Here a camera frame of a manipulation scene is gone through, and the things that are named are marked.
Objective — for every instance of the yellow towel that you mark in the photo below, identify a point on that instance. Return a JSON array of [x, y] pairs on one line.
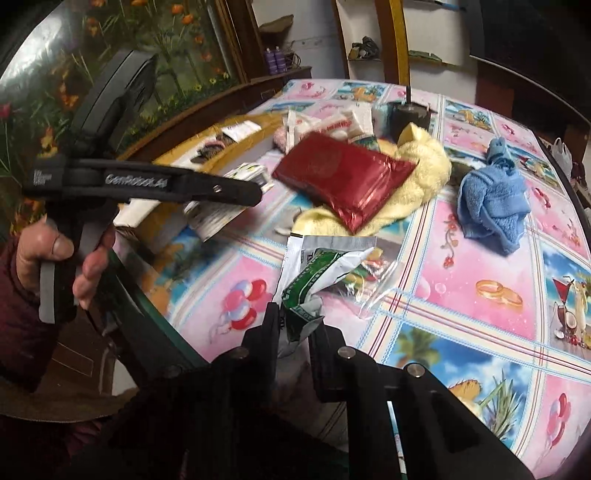
[[422, 170]]

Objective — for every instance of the black container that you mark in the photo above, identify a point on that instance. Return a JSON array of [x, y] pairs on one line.
[[408, 121]]

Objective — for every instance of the pink fluffy item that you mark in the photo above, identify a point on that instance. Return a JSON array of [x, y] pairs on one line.
[[280, 137]]

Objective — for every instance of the blue towel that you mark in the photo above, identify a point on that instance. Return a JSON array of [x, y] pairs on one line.
[[494, 203]]

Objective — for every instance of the flower wall poster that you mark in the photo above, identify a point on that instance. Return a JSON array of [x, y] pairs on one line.
[[55, 55]]

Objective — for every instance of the printed tablecloth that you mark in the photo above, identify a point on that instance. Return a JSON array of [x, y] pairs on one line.
[[461, 286]]

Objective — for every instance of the dark furniture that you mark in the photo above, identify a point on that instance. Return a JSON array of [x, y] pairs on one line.
[[531, 50]]

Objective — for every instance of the clear plastic candy bag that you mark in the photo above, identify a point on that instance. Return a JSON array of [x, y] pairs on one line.
[[376, 286]]

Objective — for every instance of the dark hair clip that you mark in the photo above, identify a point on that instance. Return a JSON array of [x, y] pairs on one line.
[[207, 151]]

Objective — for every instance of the red foil packet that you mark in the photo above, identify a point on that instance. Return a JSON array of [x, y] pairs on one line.
[[344, 177]]

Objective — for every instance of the teal packet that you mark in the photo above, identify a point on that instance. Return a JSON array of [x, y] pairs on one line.
[[381, 119]]

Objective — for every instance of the green white foil packet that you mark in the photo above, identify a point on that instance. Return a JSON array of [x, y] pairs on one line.
[[318, 286]]

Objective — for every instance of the white card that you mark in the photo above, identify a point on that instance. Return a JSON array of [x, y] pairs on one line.
[[241, 130]]

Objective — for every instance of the curved yellow wooden post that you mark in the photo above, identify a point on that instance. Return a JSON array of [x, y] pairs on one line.
[[392, 41]]

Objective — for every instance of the wooden cabinet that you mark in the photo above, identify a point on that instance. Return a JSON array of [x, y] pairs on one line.
[[217, 104]]

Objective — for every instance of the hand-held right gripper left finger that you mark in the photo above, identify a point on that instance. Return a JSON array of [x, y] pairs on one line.
[[262, 344]]

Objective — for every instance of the green item on shelf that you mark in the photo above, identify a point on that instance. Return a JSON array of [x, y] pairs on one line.
[[424, 55]]

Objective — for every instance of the person's left hand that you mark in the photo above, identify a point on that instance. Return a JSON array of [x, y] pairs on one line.
[[51, 242]]

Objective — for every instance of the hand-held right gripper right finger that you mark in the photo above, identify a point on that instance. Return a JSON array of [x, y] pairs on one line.
[[324, 361]]

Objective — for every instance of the white plastic bag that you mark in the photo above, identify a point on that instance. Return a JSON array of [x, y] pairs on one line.
[[561, 154]]

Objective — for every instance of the person's left forearm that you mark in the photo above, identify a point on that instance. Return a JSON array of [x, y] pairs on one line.
[[23, 323]]

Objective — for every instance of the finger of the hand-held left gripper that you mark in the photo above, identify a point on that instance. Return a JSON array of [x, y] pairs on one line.
[[226, 187]]

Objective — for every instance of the silver foil packet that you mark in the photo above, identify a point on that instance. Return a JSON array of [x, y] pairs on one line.
[[323, 243]]

